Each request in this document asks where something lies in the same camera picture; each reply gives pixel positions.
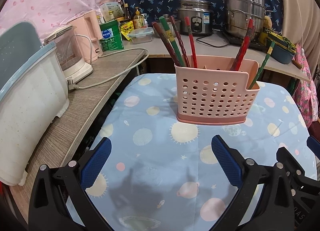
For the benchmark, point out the pink electric kettle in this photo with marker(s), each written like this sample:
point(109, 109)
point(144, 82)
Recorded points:
point(87, 24)

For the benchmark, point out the stacked steel steamer pot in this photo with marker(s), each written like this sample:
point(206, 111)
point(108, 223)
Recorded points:
point(233, 17)

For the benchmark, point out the clear food container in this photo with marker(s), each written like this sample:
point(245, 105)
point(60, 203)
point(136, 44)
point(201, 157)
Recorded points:
point(141, 35)

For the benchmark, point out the green canister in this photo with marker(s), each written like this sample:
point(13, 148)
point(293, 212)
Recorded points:
point(111, 36)

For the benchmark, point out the yellow oil bottle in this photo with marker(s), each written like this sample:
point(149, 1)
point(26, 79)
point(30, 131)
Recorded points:
point(138, 19)

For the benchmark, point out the dark chopstick in basket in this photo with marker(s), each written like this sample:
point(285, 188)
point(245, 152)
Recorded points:
point(166, 43)

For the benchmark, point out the green chopstick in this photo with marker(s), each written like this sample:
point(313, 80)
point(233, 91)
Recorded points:
point(267, 56)
point(172, 40)

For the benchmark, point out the dark maroon chopstick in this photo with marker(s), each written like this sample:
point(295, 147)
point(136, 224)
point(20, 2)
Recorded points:
point(178, 36)

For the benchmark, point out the pink floral apron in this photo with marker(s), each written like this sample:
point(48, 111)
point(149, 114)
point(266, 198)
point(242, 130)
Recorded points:
point(305, 95)

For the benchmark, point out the red chopstick in basket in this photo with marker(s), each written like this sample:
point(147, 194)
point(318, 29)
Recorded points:
point(191, 39)

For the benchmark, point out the white dish drainer box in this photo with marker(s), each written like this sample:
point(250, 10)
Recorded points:
point(33, 92)

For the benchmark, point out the green chopstick in basket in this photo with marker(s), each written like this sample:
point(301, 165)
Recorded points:
point(267, 56)

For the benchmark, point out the pink perforated utensil basket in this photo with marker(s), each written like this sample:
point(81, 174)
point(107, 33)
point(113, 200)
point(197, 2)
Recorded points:
point(212, 94)

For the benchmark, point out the yellow snack packet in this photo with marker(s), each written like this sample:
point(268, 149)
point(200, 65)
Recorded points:
point(127, 28)

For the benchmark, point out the white blender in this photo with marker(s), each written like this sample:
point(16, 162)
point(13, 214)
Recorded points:
point(72, 62)

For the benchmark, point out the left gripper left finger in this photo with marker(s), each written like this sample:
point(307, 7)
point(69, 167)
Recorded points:
point(93, 161)

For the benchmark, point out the beige curtain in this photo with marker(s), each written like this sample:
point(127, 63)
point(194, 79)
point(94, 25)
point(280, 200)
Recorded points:
point(301, 26)

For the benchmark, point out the blue basin with vegetables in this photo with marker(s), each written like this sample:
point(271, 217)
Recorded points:
point(284, 50)

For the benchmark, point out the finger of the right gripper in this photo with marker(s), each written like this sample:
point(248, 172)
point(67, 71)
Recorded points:
point(314, 145)

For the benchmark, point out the bright red chopstick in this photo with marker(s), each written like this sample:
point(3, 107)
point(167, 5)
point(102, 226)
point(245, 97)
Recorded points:
point(243, 44)

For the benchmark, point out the blue planet print tablecloth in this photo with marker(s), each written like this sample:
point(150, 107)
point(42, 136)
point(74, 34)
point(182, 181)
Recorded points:
point(162, 174)

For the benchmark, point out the steel rice cooker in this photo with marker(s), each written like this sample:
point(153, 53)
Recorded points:
point(200, 14)

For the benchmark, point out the white carton box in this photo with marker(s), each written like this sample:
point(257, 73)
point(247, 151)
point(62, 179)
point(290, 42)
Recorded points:
point(113, 7)

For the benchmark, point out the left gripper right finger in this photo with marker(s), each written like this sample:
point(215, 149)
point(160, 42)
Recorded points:
point(229, 160)

